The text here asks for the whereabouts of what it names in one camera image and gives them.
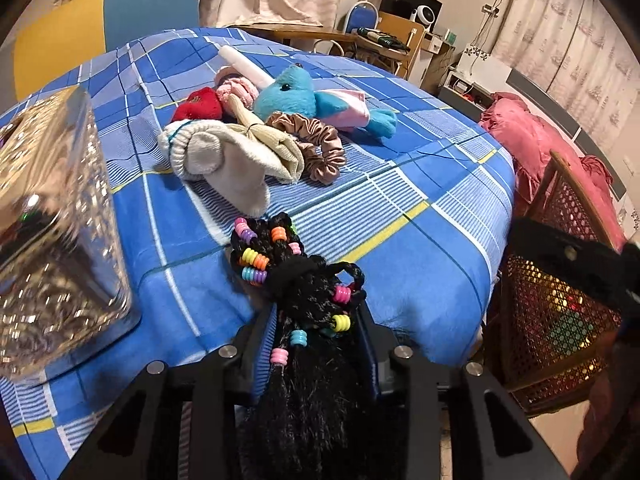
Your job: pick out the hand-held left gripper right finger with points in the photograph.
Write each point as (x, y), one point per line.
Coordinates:
(372, 365)

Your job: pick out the white round fan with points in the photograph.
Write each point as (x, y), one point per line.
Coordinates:
(423, 13)

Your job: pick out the blue plaid bedsheet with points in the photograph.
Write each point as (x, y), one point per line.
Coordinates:
(375, 200)

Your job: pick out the white appliance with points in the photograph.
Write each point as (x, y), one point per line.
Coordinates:
(485, 62)

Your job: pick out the white sock with blue stripe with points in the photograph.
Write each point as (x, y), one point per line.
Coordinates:
(210, 155)

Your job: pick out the cream knit cloth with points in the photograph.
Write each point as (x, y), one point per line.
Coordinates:
(280, 152)

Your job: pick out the brown satin scrunchie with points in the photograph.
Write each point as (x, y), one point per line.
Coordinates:
(330, 152)

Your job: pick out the small blue chair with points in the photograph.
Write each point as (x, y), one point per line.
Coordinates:
(361, 17)

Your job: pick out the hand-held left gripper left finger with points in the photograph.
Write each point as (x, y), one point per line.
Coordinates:
(263, 360)

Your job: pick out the pink ruffled cushion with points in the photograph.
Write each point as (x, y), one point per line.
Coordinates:
(520, 135)

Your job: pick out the grey bed headboard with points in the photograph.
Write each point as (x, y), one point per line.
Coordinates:
(565, 105)

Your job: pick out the pink fluffy scrunchie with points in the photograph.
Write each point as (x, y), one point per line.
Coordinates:
(237, 90)

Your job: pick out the wooden cabinet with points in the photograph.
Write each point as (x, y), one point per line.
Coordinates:
(400, 30)

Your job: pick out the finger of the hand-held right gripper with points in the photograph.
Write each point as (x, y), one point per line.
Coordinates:
(560, 255)

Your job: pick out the gold textured storage box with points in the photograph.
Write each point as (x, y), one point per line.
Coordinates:
(60, 210)

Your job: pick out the red plush toy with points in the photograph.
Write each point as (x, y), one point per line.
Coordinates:
(200, 105)

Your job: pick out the black braided hairpiece with beads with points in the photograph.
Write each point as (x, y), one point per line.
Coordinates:
(300, 280)

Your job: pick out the blue plush toy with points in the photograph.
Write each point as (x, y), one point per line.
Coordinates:
(285, 100)

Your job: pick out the white tube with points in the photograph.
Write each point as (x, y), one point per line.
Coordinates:
(240, 62)

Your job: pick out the wooden desk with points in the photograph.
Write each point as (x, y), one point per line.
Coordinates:
(300, 35)

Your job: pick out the rattan chair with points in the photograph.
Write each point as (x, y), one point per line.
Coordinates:
(545, 320)

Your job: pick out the blue yellow grey chair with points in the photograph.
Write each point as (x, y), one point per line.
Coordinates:
(145, 5)

